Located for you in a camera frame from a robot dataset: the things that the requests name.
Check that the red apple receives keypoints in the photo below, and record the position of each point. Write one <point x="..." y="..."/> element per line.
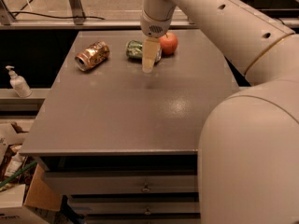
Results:
<point x="169" y="43"/>

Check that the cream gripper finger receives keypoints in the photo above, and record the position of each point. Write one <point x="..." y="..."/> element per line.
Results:
<point x="150" y="51"/>

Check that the cardboard box with clutter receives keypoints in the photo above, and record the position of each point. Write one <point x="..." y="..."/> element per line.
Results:
<point x="27" y="199"/>

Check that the grey drawer cabinet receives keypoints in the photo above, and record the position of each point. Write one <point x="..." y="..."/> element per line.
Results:
<point x="118" y="118"/>

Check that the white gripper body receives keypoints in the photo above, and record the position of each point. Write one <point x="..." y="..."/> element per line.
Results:
<point x="151" y="27"/>

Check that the white pump sanitizer bottle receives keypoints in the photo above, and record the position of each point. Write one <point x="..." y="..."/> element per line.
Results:
<point x="18" y="83"/>

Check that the green stick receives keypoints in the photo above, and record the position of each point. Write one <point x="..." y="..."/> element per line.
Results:
<point x="21" y="171"/>

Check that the grey drawer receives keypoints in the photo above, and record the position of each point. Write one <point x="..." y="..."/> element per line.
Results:
<point x="121" y="182"/>
<point x="144" y="204"/>

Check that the top grey drawer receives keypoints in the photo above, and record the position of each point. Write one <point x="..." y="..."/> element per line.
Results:
<point x="121" y="182"/>

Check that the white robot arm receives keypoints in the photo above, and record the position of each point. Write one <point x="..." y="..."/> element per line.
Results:
<point x="248" y="155"/>

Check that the middle grey drawer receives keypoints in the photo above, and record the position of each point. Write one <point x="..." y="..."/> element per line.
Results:
<point x="144" y="204"/>

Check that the green soda can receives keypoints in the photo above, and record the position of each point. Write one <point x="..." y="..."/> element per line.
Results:
<point x="134" y="50"/>

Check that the gold dented soda can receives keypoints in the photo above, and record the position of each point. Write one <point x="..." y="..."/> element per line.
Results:
<point x="93" y="55"/>

